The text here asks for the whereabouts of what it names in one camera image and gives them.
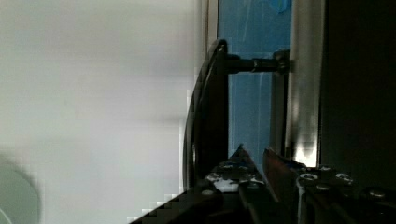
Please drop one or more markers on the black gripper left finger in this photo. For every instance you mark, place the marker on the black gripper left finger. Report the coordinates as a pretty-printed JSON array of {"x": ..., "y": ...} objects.
[{"x": 228, "y": 175}]

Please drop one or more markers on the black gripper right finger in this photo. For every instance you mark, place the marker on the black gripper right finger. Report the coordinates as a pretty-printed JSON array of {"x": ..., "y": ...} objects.
[{"x": 289, "y": 179}]

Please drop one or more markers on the toaster oven with blue door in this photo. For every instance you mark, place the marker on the toaster oven with blue door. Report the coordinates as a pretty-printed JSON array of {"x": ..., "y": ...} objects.
[{"x": 313, "y": 80}]

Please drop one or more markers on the green mug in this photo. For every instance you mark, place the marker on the green mug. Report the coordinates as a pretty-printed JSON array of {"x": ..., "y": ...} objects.
[{"x": 19, "y": 199}]

